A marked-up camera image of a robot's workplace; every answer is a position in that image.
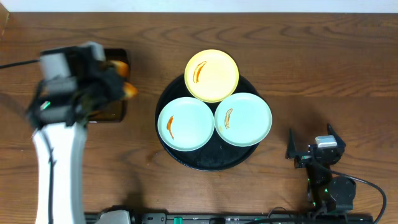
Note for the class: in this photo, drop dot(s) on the black rectangular water tray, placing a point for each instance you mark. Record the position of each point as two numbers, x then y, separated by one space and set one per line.
114 112

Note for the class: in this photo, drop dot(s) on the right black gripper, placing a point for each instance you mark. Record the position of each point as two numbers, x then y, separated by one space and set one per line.
292 151

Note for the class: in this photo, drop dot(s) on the light blue plate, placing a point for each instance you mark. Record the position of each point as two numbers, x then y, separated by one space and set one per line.
243 119
186 124

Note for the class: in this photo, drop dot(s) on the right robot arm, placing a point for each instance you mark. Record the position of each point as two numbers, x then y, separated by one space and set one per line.
330 195

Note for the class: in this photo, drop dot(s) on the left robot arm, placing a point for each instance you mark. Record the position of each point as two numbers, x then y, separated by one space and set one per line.
59 139

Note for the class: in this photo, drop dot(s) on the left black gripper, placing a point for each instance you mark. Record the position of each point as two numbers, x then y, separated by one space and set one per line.
109 83

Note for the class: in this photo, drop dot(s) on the yellow plate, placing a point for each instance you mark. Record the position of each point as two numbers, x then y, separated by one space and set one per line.
211 75

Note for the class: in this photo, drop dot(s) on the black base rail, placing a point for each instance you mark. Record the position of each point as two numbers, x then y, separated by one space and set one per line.
274 217

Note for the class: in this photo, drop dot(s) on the orange green scrub sponge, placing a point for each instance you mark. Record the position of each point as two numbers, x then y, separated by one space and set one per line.
123 71

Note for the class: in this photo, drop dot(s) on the round black serving tray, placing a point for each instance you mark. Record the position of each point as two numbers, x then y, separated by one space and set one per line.
216 154

